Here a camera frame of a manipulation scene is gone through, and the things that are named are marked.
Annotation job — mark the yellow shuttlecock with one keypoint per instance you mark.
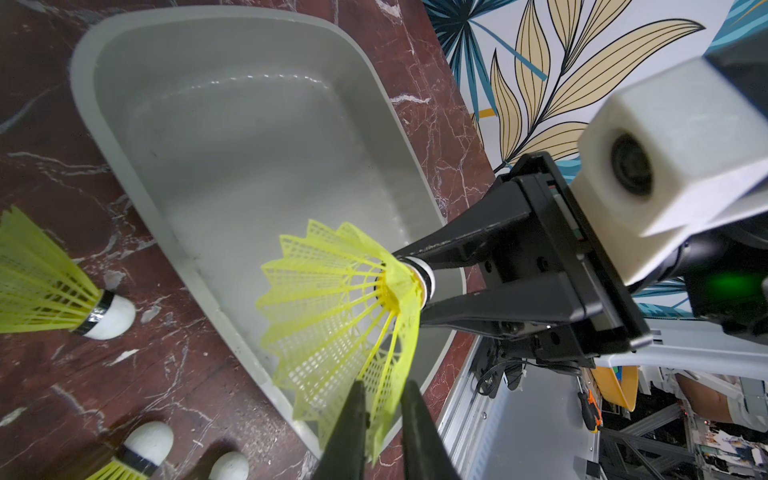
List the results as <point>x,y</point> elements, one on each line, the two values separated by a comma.
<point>140,455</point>
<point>230,466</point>
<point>341,308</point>
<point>43,289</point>

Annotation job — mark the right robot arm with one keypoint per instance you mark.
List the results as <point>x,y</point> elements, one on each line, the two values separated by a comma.
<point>724,269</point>

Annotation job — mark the grey-green plastic storage tray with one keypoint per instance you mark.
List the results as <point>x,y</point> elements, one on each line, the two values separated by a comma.
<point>230,126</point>

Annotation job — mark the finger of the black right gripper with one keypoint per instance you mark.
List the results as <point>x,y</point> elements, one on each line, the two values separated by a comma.
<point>468,239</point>
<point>552,298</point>

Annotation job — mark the yellow shuttlecock on table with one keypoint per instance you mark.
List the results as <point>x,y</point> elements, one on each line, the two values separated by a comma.
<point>140,455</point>
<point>43,289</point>
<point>230,466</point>

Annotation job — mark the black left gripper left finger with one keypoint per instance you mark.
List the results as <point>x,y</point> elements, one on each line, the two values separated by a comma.
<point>344,456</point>

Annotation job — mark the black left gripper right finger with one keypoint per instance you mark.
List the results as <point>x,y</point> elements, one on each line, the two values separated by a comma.
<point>425,457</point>

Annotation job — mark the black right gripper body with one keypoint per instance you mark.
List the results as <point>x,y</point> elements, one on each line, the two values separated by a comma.
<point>557,237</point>

